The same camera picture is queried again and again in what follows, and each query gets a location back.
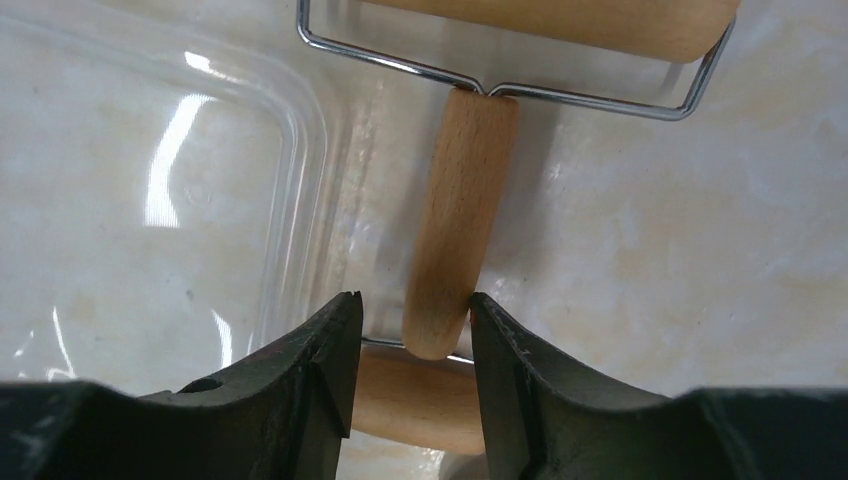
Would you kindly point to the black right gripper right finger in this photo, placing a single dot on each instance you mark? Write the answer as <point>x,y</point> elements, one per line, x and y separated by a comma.
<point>546,415</point>

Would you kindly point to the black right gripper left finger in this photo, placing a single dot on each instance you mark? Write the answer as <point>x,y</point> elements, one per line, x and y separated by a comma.
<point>279,413</point>

